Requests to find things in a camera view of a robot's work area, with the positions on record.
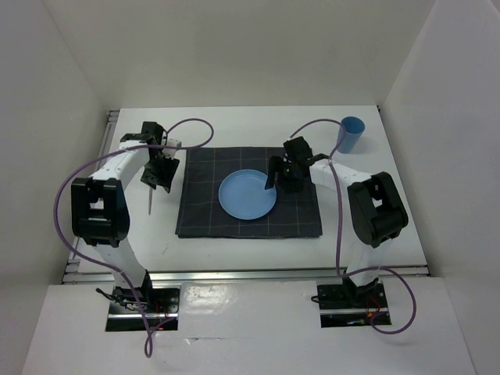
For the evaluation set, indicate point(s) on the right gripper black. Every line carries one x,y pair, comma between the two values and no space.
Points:
276,163

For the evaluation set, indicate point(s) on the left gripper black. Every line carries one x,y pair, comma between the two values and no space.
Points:
164,180

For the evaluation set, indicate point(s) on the silver metal fork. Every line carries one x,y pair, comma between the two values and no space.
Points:
150,197

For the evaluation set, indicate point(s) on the blue plastic plate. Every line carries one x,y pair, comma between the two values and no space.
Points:
242,195

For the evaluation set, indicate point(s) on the dark grey checked cloth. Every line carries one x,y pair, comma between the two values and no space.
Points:
202,216

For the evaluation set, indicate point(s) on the blue plastic cup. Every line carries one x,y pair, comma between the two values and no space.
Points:
350,133

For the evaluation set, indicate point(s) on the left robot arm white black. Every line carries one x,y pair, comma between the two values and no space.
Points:
100,215

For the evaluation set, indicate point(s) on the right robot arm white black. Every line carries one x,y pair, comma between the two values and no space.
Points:
377,213

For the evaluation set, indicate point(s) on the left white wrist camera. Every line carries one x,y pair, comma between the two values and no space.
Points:
172,145

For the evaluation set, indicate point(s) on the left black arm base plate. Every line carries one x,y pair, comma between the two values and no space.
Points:
162,312

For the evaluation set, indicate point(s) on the aluminium front table rail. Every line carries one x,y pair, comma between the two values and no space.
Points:
74,277

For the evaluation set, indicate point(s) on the aluminium table rail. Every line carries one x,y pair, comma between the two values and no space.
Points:
61,209
74,277

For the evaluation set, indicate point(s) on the aluminium left table rail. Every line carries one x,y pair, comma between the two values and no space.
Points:
61,209

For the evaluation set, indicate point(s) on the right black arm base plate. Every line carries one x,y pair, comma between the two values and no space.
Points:
340,306

